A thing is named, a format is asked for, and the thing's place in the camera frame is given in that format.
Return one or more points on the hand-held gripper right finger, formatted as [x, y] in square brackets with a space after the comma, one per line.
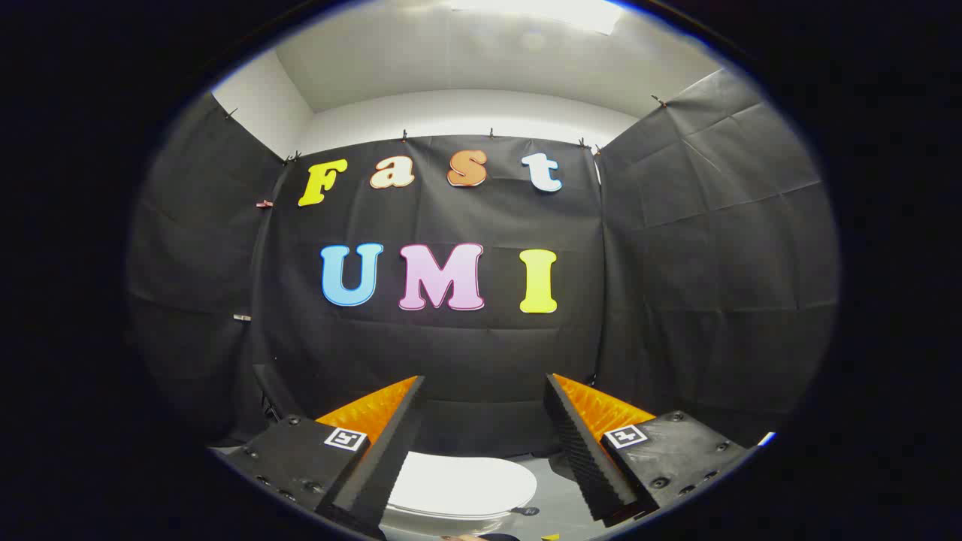
[579, 451]

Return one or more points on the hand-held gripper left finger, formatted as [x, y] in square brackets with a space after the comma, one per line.
[391, 458]

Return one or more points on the black backdrop stand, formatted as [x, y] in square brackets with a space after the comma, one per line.
[267, 398]

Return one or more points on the white toilet body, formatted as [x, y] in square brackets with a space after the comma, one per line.
[443, 525]

